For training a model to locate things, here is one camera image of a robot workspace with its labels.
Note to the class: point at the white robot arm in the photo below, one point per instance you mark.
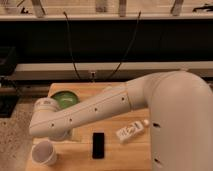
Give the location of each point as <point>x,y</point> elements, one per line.
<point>181,117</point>

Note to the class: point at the white crumpled cloth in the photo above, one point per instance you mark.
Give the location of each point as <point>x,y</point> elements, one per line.
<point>107,88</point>

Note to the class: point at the green bowl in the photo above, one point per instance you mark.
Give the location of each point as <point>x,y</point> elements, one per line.
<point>65,99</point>

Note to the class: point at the white plastic bottle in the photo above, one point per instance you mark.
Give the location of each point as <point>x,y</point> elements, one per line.
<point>131,130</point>

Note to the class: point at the black smartphone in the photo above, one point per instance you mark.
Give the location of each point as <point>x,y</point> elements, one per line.
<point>98,150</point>

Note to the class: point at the white horizontal rail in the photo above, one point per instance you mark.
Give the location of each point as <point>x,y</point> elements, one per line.
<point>128,70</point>

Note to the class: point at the white wall outlet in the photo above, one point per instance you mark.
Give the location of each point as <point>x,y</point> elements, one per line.
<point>92,74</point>

